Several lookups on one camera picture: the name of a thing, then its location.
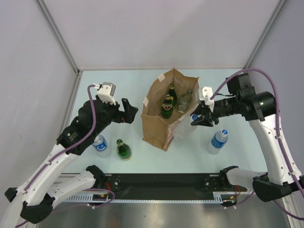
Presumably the clear glass bottle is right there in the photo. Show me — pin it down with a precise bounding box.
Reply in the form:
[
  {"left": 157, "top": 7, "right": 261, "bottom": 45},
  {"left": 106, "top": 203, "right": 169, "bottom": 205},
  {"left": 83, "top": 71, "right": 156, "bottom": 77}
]
[{"left": 177, "top": 89, "right": 193, "bottom": 113}]

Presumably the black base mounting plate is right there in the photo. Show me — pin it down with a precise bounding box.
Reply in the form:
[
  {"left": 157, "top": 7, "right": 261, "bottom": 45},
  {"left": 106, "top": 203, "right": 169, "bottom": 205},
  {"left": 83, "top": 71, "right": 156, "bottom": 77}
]
[{"left": 93, "top": 173, "right": 247, "bottom": 199}]

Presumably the green perrier bottle front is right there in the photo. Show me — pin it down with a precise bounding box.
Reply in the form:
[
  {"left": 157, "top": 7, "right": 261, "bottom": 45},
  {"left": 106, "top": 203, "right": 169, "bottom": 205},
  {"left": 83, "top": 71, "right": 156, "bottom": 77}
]
[{"left": 116, "top": 139, "right": 132, "bottom": 160}]

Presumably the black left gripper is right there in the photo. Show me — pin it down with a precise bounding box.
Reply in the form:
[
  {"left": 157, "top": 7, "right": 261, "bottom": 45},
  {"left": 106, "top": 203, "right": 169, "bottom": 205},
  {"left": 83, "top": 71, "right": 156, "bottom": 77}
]
[{"left": 91, "top": 95, "right": 137, "bottom": 137}]

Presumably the aluminium frame post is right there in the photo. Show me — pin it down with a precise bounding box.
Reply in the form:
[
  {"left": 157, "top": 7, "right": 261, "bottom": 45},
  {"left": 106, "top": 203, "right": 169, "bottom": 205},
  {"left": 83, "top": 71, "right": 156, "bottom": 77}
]
[
  {"left": 35, "top": 0, "right": 80, "bottom": 75},
  {"left": 243, "top": 0, "right": 288, "bottom": 68}
]

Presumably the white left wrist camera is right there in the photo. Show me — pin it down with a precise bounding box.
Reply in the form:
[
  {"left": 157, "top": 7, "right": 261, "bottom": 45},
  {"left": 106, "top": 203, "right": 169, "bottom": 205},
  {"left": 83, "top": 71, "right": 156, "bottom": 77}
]
[{"left": 94, "top": 82, "right": 116, "bottom": 105}]

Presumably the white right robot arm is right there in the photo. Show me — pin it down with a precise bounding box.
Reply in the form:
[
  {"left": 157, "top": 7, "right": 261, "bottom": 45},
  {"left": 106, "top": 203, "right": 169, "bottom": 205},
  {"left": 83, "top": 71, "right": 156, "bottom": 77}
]
[{"left": 192, "top": 87, "right": 304, "bottom": 202}]

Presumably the white cable duct rail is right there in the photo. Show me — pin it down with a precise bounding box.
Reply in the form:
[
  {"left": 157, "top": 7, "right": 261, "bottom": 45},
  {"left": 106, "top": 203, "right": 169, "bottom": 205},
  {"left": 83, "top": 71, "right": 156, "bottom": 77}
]
[{"left": 63, "top": 192, "right": 236, "bottom": 204}]

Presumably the clear plastic bottle blue cap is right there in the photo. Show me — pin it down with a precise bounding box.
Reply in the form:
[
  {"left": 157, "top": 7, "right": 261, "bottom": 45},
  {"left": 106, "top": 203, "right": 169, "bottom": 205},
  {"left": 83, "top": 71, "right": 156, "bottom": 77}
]
[{"left": 173, "top": 114, "right": 199, "bottom": 140}]

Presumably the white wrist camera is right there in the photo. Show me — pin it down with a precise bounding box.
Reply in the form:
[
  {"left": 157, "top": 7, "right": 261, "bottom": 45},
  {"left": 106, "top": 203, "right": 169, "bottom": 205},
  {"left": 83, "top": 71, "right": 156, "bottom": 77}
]
[
  {"left": 94, "top": 82, "right": 116, "bottom": 105},
  {"left": 195, "top": 86, "right": 215, "bottom": 112}
]

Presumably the brown jute canvas bag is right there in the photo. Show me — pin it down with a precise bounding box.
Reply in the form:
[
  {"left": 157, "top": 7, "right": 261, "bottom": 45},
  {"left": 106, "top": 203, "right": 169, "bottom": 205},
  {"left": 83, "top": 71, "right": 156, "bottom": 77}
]
[{"left": 141, "top": 68, "right": 199, "bottom": 151}]

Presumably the aluminium frame post left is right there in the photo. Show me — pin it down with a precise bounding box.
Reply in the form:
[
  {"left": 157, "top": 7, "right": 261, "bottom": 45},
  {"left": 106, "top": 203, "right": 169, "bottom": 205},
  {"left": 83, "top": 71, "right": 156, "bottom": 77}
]
[{"left": 35, "top": 0, "right": 80, "bottom": 75}]

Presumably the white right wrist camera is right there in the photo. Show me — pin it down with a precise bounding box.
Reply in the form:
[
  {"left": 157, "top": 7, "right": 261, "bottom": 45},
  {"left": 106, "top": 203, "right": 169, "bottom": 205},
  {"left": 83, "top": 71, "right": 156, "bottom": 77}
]
[{"left": 195, "top": 86, "right": 215, "bottom": 112}]

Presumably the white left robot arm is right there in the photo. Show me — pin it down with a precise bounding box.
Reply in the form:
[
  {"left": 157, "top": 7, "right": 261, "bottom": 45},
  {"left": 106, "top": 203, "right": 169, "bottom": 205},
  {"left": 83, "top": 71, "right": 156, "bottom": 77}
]
[{"left": 0, "top": 97, "right": 138, "bottom": 228}]

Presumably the green bottle red label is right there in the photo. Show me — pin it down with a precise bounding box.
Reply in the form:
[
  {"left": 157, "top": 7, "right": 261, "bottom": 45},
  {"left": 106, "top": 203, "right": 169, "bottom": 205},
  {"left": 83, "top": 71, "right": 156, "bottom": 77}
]
[{"left": 161, "top": 94, "right": 173, "bottom": 119}]

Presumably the aluminium frame post right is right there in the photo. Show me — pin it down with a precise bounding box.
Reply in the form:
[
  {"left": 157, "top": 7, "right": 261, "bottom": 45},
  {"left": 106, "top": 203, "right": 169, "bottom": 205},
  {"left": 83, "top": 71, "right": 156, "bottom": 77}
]
[{"left": 243, "top": 0, "right": 288, "bottom": 68}]

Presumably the blue label water bottle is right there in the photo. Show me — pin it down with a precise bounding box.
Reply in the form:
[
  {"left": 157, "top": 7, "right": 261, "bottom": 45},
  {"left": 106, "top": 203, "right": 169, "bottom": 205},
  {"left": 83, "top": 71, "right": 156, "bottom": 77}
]
[
  {"left": 207, "top": 129, "right": 228, "bottom": 155},
  {"left": 92, "top": 134, "right": 110, "bottom": 157}
]

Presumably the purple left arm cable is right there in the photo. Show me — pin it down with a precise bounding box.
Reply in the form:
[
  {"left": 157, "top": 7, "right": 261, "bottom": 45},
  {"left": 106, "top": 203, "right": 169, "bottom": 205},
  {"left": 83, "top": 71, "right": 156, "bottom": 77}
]
[{"left": 14, "top": 84, "right": 116, "bottom": 226}]

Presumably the green glass bottle gold cap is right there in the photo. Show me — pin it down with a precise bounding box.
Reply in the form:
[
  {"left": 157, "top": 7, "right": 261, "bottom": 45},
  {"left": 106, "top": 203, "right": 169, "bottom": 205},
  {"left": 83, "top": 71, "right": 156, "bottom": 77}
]
[{"left": 168, "top": 84, "right": 178, "bottom": 109}]

